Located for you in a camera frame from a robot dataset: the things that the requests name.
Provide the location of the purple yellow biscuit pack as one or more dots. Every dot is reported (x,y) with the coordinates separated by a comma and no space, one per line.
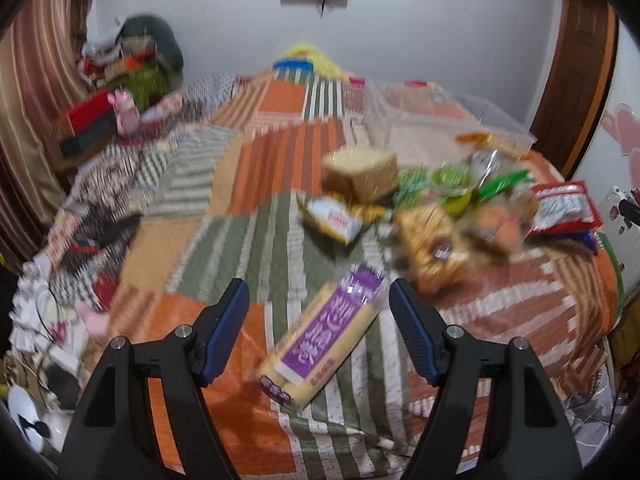
(323,336)

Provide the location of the yellow white snack packet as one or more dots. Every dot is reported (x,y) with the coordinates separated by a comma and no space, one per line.
(340,221)

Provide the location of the blue snack bag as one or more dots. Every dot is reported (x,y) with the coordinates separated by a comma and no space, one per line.
(583,242)

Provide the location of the orange cracker pack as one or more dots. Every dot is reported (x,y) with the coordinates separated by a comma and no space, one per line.
(438,255)

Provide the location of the orange buns clear bag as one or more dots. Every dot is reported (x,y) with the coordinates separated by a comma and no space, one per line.
(500,225)

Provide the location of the red black box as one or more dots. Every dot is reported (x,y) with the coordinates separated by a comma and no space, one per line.
(85,124)

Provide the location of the patchwork striped bedspread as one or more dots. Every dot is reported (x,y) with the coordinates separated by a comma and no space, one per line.
(154,234)

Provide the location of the sliced bread loaf bag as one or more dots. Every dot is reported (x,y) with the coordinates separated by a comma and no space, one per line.
(361,173)

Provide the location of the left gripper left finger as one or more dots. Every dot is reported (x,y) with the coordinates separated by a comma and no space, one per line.
(112,433)

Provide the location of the striped brown curtain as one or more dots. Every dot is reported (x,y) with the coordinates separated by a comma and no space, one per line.
(39,81)

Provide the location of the green jelly cup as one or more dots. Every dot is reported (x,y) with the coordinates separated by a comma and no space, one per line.
(455,185)

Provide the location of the wooden door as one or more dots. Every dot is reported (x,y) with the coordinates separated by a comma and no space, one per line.
(578,82)

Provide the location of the white desk fan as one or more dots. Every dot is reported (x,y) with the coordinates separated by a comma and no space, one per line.
(43,430)

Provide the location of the red white snack bag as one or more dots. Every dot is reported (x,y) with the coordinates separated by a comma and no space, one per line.
(564,207)

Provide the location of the colourful yellow blanket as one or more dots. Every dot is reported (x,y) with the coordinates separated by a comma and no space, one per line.
(309,58)

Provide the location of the clothes pile with green bag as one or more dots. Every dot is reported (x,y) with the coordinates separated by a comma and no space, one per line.
(140,54)

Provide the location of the green snack packet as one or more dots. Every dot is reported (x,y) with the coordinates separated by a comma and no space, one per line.
(414,188)

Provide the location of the pink plush toy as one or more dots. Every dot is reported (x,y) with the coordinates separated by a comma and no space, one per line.
(126,113)

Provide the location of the clear plastic storage bin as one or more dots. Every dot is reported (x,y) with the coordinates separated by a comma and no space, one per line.
(421,123)

